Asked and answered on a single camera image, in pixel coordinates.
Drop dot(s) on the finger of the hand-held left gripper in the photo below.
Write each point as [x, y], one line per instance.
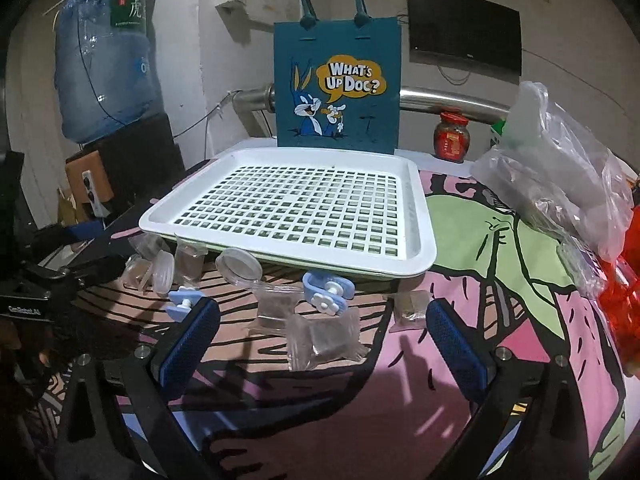
[95, 270]

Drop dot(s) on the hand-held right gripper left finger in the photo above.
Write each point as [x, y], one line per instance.
[187, 347]

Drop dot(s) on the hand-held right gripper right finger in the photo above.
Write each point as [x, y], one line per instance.
[457, 347]

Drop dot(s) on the white perforated plastic tray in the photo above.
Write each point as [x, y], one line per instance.
[300, 200]

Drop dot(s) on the cardboard box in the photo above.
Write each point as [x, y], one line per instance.
[66, 207]

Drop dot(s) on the printed blanket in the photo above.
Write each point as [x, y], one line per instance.
[510, 270]

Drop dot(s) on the black water dispenser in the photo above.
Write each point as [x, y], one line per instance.
[145, 160]

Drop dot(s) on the small clear plastic packet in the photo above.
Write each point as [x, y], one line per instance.
[582, 267]

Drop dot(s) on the red plastic bag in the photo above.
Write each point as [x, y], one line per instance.
[622, 310]

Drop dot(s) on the blue water bottle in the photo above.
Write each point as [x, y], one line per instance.
[100, 75]

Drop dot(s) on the clear plastic bag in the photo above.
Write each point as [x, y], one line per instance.
[555, 170]

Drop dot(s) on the red lid sauce jar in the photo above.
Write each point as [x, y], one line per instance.
[451, 137]

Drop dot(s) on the green and white box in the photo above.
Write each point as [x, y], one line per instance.
[497, 135]

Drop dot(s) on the teal cartoon tote bag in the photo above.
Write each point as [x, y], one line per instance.
[345, 50]

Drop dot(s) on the metal rail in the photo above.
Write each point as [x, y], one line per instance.
[440, 97]

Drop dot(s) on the black wall television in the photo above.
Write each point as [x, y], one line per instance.
[462, 25]

